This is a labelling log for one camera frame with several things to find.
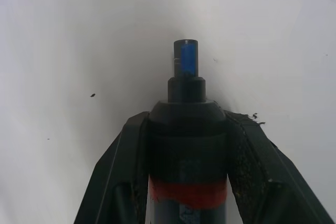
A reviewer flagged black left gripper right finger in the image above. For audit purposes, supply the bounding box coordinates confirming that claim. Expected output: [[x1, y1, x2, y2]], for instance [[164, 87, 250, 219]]
[[225, 110, 336, 224]]

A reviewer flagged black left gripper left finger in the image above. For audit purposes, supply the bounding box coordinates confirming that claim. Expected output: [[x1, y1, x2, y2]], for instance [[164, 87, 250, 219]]
[[73, 111, 152, 224]]

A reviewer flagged black marker with blue tip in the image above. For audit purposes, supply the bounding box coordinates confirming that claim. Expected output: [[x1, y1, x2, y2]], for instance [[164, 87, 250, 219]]
[[145, 39, 229, 224]]

